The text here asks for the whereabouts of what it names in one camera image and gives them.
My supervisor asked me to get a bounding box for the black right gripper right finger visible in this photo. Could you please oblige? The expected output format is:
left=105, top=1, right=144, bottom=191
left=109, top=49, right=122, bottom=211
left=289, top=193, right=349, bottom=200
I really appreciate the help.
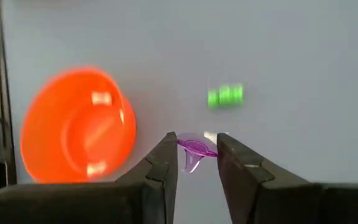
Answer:
left=216, top=133, right=358, bottom=224

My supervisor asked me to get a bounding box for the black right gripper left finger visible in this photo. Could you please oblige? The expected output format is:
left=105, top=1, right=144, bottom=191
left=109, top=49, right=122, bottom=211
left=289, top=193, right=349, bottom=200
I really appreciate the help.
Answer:
left=0, top=131, right=179, bottom=224

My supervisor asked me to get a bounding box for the purple plastic witch hat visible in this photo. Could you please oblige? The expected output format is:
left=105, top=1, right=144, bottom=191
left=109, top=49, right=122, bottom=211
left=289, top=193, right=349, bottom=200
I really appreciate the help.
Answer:
left=177, top=133, right=219, bottom=174

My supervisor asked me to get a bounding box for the orange round plastic bowl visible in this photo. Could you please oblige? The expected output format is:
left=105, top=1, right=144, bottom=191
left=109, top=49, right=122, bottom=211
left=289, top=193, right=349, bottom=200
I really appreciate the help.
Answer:
left=19, top=65, right=137, bottom=184

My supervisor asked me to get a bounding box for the green plastic skeleton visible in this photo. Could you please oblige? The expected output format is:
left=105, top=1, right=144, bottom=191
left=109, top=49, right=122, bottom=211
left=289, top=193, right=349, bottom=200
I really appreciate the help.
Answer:
left=207, top=83, right=244, bottom=109

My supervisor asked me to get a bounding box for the black aluminium table frame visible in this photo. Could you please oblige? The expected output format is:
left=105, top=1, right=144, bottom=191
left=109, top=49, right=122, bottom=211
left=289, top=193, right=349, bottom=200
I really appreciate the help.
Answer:
left=0, top=6, right=17, bottom=187

